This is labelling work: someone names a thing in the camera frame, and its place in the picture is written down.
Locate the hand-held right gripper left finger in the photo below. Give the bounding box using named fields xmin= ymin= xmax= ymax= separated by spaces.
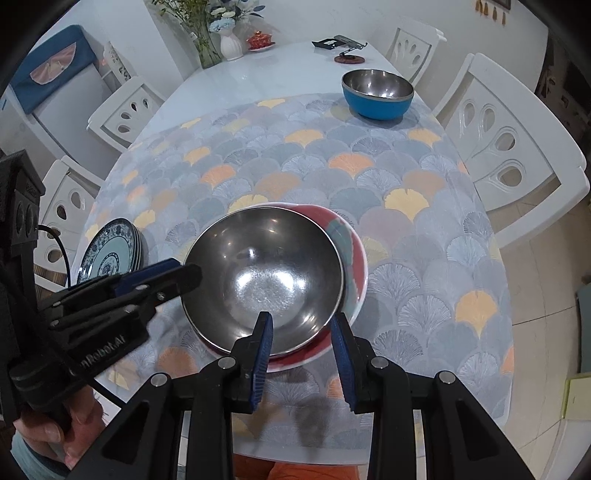
xmin=69 ymin=311 xmax=274 ymax=480

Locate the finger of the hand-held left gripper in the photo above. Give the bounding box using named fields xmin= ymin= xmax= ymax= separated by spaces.
xmin=69 ymin=259 xmax=184 ymax=302
xmin=48 ymin=265 xmax=203 ymax=329

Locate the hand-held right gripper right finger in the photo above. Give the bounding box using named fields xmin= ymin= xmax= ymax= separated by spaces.
xmin=329 ymin=313 xmax=536 ymax=480

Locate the blue floral ceramic plate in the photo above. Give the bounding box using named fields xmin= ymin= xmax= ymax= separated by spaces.
xmin=78 ymin=219 xmax=143 ymax=284
xmin=81 ymin=222 xmax=148 ymax=283
xmin=76 ymin=218 xmax=139 ymax=284

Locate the red steel-lined bowl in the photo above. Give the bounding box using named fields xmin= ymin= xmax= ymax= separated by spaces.
xmin=180 ymin=206 xmax=345 ymax=361

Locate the pink ceramic bowl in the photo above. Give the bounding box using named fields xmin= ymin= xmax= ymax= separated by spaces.
xmin=198 ymin=202 xmax=369 ymax=372

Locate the blue steel-lined bowl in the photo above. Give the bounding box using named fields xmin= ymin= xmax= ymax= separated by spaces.
xmin=341 ymin=69 xmax=415 ymax=121

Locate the person's left hand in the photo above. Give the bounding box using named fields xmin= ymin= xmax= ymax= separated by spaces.
xmin=13 ymin=381 xmax=96 ymax=469

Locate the person's orange clothing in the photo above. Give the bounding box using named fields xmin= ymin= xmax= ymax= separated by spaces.
xmin=231 ymin=455 xmax=361 ymax=480

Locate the white dining chair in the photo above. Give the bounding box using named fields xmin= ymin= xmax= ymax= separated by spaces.
xmin=87 ymin=76 xmax=168 ymax=154
xmin=383 ymin=25 xmax=448 ymax=88
xmin=431 ymin=52 xmax=591 ymax=250
xmin=33 ymin=156 xmax=105 ymax=280

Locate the fan-patterned tablecloth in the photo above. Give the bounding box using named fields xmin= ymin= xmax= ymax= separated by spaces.
xmin=78 ymin=92 xmax=515 ymax=455

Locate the white appliance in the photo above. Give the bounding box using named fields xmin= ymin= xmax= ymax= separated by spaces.
xmin=28 ymin=60 xmax=139 ymax=162

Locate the glass vase with greenery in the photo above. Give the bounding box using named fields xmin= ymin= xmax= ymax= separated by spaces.
xmin=173 ymin=0 xmax=223 ymax=70

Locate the white vase with flowers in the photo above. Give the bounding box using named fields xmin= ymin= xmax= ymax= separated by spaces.
xmin=207 ymin=0 xmax=267 ymax=62

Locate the blue fabric cover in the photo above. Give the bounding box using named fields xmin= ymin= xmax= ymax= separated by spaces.
xmin=9 ymin=25 xmax=99 ymax=115

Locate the teal container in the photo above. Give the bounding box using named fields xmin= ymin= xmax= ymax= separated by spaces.
xmin=574 ymin=281 xmax=591 ymax=326

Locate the red lidded cup with saucer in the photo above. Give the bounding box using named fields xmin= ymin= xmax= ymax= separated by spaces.
xmin=246 ymin=30 xmax=277 ymax=52

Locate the round-based metal stand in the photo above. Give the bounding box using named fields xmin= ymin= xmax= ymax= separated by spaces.
xmin=332 ymin=35 xmax=369 ymax=64

